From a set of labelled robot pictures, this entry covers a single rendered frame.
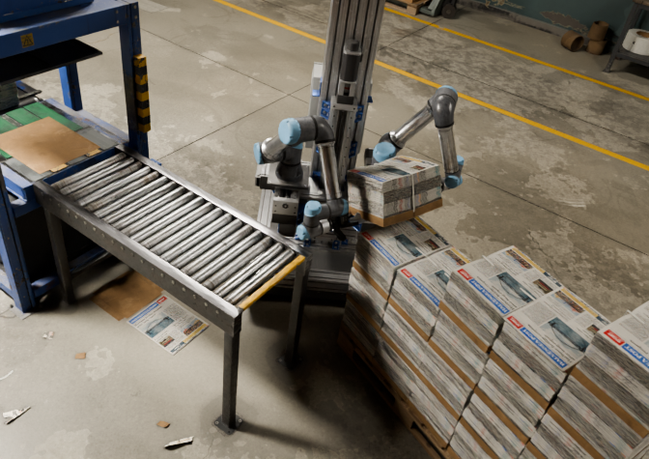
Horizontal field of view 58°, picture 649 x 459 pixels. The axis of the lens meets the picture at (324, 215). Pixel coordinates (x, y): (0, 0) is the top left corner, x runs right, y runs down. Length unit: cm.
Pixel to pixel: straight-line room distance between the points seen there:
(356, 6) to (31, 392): 247
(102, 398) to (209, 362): 55
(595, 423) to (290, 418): 150
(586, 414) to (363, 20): 195
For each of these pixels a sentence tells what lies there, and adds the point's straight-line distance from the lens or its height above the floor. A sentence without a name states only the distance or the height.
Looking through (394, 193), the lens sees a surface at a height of 107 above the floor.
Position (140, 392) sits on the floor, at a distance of 326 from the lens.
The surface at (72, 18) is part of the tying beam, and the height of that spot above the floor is 154.
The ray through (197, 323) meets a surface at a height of 1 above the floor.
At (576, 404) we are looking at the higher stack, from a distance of 233.
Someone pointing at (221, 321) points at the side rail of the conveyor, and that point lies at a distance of 255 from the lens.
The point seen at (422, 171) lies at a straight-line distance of 288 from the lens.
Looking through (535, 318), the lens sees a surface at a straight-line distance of 241.
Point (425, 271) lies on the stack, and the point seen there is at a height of 83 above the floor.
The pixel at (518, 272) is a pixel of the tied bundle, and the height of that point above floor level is 106.
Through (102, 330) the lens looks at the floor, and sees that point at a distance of 354.
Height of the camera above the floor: 264
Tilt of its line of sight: 38 degrees down
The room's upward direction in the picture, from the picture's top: 9 degrees clockwise
